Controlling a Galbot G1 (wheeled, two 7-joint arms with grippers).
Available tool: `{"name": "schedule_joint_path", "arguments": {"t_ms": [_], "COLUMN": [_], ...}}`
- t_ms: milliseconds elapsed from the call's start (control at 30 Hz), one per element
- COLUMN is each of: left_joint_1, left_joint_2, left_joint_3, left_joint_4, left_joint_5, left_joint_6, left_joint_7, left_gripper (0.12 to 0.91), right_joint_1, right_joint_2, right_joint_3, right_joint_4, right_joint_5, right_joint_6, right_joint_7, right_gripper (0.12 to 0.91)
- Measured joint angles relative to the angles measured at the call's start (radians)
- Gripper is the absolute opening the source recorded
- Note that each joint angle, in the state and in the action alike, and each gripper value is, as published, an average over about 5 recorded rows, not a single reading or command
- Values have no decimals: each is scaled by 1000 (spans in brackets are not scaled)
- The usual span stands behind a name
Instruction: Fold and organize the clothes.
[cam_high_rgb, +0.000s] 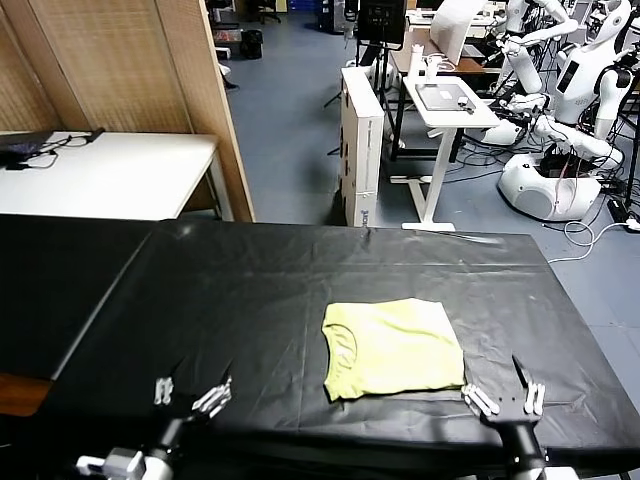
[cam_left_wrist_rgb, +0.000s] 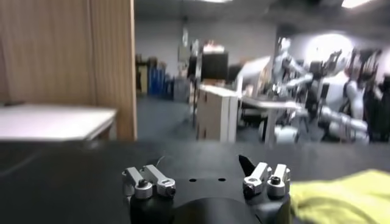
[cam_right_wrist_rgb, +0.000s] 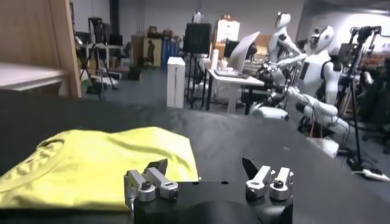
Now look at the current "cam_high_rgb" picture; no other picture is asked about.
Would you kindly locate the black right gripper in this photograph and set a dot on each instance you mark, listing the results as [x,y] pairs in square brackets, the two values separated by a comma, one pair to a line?
[520,440]

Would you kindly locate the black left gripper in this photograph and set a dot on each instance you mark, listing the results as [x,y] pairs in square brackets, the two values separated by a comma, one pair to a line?
[175,435]

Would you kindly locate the lime green printed t-shirt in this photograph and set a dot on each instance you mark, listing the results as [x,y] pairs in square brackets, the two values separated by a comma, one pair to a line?
[400,350]

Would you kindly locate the white robot with raised arm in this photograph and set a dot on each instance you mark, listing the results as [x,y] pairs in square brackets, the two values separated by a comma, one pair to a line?
[527,67]

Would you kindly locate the black table cover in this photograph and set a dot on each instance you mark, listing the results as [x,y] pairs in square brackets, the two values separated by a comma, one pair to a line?
[225,300]

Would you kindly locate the black side table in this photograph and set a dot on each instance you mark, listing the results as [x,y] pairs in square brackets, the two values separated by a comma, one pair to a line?
[50,300]

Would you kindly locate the black power strip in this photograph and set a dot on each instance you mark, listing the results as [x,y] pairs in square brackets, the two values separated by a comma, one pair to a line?
[620,207]

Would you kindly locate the white folding table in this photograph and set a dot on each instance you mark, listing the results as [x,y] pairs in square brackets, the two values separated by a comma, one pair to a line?
[125,175]

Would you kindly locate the white standing desk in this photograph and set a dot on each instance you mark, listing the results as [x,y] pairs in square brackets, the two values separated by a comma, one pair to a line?
[440,165]

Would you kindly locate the tall white cardboard box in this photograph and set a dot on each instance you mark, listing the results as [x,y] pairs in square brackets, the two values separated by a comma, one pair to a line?
[361,150]

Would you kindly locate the black pouch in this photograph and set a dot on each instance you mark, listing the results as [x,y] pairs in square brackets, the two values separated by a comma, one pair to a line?
[22,150]

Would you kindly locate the small black gadget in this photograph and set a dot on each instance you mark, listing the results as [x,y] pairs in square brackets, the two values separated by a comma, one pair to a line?
[465,102]

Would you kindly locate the grey closed laptop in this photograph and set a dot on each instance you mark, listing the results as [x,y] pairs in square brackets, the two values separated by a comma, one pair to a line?
[442,95]

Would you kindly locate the white humanoid robot with base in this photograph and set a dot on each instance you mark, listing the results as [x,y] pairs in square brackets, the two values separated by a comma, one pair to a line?
[575,85]

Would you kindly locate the brown wooden desk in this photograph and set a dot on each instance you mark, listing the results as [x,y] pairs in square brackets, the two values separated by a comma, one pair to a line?
[472,66]

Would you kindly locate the wooden partition screen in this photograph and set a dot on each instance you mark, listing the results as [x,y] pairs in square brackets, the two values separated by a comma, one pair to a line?
[125,65]

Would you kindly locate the small white cup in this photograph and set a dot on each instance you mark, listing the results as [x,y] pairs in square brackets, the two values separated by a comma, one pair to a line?
[432,67]

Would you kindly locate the white water bottle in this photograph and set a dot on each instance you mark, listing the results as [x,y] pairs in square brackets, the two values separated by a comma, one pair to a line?
[415,62]

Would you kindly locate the black waste bin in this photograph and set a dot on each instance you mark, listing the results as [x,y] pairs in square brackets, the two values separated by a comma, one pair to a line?
[252,44]

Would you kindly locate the black tripod stand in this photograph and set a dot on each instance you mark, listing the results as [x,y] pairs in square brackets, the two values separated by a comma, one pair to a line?
[382,57]

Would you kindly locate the white curved panel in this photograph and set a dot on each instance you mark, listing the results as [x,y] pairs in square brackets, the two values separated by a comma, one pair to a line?
[450,35]

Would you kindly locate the black office chair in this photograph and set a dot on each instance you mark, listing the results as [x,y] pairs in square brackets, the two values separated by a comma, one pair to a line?
[270,10]

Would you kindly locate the black monitor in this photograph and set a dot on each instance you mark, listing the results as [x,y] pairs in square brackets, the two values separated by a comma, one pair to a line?
[380,20]

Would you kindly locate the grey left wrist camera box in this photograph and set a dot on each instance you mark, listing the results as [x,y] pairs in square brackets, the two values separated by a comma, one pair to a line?
[120,465]

